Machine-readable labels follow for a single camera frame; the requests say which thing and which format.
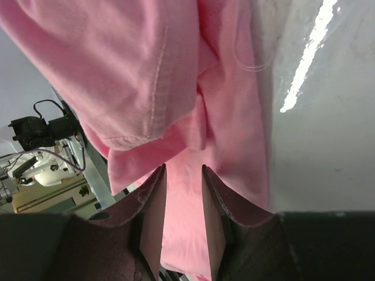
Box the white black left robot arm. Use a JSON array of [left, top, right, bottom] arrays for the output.
[[1, 100, 86, 187]]

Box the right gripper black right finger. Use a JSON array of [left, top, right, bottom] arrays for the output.
[[202, 165, 293, 280]]

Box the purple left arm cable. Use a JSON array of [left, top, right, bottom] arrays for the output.
[[0, 100, 87, 176]]

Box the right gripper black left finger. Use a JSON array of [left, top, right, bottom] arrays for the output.
[[58, 165, 166, 280]]

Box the pink t shirt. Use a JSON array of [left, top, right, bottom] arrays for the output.
[[1, 1, 268, 280]]

